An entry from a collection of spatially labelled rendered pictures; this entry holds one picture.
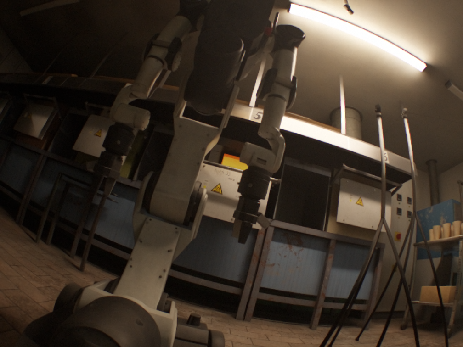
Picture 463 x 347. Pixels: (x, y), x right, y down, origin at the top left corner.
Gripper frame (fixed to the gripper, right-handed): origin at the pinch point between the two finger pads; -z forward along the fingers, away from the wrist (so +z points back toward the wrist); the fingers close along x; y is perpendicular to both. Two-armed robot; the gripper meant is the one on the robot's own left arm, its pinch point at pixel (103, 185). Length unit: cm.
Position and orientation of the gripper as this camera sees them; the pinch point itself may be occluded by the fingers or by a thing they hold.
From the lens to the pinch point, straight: 71.9
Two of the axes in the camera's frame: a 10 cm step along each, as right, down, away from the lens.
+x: -1.6, 1.2, 9.8
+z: 2.9, -9.4, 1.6
